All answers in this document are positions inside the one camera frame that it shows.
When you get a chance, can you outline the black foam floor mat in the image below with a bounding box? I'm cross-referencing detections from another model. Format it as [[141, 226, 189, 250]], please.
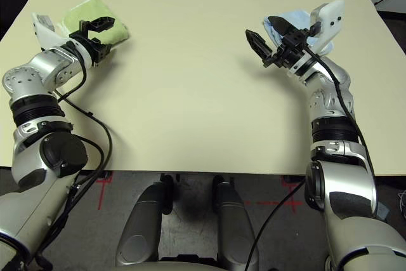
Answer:
[[0, 0, 39, 43]]

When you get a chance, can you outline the cream robot torso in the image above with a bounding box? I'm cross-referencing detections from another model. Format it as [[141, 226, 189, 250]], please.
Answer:
[[119, 253, 223, 271]]

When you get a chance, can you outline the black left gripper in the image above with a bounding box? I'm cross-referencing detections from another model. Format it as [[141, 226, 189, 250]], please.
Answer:
[[70, 17, 117, 65]]

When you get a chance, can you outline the folded light blue towel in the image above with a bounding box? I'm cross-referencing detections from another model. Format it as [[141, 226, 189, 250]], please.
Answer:
[[262, 9, 336, 58]]

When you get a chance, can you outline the tangled white floor wire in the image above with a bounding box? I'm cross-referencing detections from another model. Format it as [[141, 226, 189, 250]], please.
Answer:
[[396, 188, 406, 211]]

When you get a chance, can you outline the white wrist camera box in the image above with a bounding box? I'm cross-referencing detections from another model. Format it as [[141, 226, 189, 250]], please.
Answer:
[[30, 11, 84, 62], [287, 0, 346, 77]]

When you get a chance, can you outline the green towel with white trim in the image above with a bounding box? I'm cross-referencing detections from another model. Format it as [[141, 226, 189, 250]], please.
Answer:
[[61, 0, 131, 47]]

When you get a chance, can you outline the blue grey foam block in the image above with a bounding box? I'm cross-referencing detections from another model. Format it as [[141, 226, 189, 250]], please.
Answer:
[[377, 202, 390, 221]]

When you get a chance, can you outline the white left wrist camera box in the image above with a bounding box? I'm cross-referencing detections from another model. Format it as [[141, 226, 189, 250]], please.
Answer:
[[30, 11, 84, 62]]

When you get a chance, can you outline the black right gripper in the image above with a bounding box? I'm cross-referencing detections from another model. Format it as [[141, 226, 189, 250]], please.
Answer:
[[246, 16, 313, 69]]

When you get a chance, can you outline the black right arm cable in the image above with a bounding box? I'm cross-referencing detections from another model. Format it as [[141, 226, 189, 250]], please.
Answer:
[[246, 20, 377, 271]]

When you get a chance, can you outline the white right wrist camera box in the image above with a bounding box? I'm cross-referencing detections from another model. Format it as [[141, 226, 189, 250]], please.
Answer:
[[287, 0, 346, 77]]

